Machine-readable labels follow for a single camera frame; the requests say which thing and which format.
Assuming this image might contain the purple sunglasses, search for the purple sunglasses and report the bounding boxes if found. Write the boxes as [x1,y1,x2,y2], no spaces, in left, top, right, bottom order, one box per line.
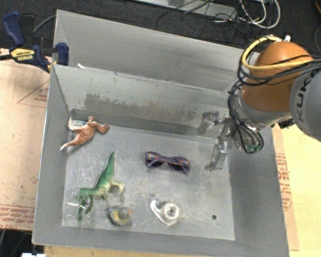
[142,150,193,176]

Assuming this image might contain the black cylinder on white bracket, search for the black cylinder on white bracket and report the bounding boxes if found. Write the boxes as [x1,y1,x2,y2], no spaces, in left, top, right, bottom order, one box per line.
[277,115,296,132]

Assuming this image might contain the green toy dinosaur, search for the green toy dinosaur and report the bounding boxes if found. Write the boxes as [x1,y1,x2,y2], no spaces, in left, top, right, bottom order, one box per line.
[76,146,132,211]

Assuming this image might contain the brown cardboard board red print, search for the brown cardboard board red print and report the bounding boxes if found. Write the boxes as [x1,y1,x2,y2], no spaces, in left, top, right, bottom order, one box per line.
[0,48,321,257]

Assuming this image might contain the brown toy dinosaur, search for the brown toy dinosaur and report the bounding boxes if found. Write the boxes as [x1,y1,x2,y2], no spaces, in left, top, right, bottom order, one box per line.
[59,111,112,159]

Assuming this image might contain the grey metal bin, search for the grey metal bin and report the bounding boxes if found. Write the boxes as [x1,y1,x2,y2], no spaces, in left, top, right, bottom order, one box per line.
[18,9,321,257]

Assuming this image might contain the clear plastic wrapper green stripes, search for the clear plastic wrapper green stripes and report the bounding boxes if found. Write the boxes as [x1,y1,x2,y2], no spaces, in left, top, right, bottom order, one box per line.
[62,190,96,225]

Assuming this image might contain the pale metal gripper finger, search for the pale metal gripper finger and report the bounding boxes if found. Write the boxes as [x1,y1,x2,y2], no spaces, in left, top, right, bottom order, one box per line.
[198,108,222,137]
[203,141,231,176]

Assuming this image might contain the grey and yellow round toy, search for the grey and yellow round toy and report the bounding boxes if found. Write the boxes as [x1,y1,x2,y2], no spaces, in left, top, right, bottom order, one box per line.
[105,203,135,228]

